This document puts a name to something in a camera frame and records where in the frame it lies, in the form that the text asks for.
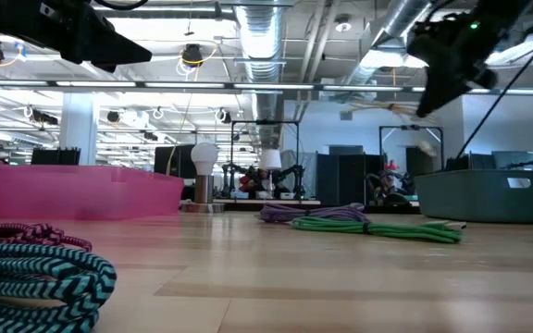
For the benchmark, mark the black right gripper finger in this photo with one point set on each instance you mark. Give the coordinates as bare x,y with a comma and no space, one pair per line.
437,92

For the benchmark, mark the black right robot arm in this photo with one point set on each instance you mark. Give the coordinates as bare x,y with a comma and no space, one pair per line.
502,9

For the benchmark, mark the black background robot arm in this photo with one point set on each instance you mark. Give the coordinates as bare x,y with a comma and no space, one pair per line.
294,178
231,178

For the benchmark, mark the white pillar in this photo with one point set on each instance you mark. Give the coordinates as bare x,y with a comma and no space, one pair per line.
79,129

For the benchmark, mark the long ceiling light bar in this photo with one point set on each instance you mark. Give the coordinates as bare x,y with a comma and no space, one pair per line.
178,85

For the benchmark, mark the black background monitor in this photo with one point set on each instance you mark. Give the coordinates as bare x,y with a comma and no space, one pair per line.
56,156
178,162

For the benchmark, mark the grey-teal plastic bin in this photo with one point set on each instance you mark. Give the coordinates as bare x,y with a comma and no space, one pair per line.
479,194

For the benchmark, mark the red translucent plastic bin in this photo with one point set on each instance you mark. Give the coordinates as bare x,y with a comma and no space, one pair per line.
86,192

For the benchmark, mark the black cabinet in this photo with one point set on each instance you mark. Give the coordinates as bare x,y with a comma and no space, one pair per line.
345,180

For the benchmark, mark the table lamp with white bulb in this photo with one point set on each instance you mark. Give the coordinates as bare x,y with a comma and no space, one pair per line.
204,159

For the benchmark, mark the background lamp with white shade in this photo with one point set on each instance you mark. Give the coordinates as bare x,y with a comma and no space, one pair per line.
270,159

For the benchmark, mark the black background frame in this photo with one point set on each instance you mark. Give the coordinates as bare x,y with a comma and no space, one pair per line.
266,122
410,127

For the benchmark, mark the silver ventilation duct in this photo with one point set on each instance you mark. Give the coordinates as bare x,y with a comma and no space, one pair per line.
259,46

